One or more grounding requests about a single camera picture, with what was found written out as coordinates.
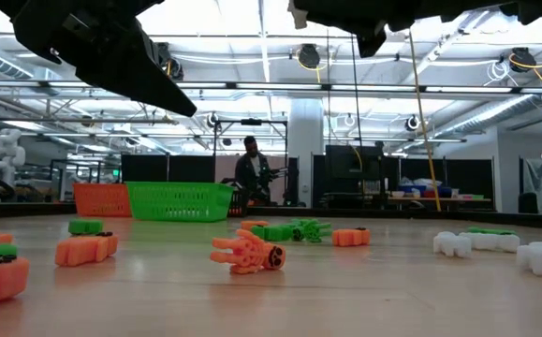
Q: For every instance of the black plastic basket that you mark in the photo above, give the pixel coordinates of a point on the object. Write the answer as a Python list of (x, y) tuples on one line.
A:
[(240, 201)]

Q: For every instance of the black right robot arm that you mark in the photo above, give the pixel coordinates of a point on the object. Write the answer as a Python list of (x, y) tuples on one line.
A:
[(537, 9)]

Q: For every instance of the white building column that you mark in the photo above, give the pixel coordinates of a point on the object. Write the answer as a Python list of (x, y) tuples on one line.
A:
[(305, 154)]

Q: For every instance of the black background robot arm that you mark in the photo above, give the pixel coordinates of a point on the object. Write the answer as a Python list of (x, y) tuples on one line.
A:
[(274, 174)]

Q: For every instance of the black partition panel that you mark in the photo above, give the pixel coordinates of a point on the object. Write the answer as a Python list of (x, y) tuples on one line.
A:
[(467, 175), (144, 168)]

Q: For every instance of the black aluminium table frame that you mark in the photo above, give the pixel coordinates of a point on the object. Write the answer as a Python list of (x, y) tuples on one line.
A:
[(18, 209)]

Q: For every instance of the person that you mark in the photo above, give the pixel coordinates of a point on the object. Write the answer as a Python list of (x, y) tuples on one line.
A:
[(252, 171)]

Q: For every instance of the green plastic basket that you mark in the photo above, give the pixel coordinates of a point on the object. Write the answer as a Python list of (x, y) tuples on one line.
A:
[(179, 201)]

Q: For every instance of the black equipment rack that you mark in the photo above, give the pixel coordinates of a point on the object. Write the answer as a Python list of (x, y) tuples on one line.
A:
[(345, 168)]

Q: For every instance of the black chair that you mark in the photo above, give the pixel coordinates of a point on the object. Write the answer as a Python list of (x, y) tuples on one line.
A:
[(528, 203)]

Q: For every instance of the orange plastic basket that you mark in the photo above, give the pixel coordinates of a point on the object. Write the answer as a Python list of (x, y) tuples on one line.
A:
[(102, 201)]

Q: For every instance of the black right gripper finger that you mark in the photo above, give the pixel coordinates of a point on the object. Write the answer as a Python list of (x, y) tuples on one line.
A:
[(331, 14)]

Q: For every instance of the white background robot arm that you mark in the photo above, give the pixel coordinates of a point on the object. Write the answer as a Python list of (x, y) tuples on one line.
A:
[(6, 154)]

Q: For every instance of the wooden side table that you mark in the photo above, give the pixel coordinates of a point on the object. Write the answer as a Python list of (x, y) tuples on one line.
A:
[(439, 200)]

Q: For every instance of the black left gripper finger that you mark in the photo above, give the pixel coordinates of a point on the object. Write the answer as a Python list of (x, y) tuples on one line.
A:
[(135, 70)]

